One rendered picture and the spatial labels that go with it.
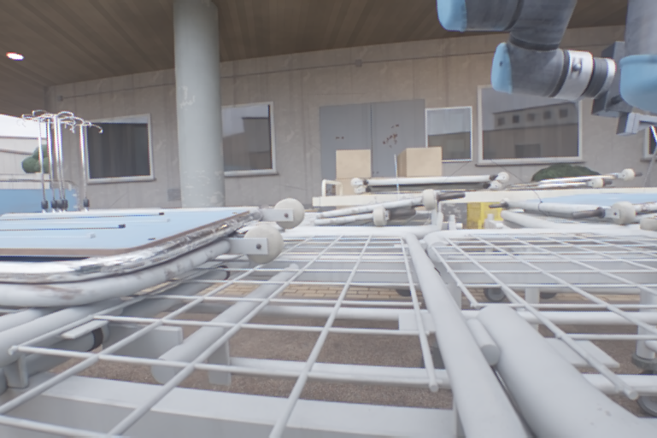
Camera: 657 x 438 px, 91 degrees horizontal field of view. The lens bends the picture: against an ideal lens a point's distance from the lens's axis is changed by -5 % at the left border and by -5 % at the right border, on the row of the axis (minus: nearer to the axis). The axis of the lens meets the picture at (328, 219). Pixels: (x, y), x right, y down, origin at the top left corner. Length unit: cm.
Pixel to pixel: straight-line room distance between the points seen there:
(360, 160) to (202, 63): 255
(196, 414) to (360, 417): 12
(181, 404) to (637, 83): 43
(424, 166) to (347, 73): 326
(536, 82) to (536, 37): 8
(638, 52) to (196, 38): 513
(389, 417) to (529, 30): 67
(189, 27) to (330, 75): 266
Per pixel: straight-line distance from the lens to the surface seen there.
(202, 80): 512
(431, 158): 404
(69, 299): 41
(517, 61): 77
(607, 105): 84
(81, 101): 947
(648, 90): 37
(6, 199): 297
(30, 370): 41
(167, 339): 42
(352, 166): 392
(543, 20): 75
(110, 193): 875
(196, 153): 491
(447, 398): 116
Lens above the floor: 60
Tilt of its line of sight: 4 degrees down
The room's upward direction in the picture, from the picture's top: 2 degrees counter-clockwise
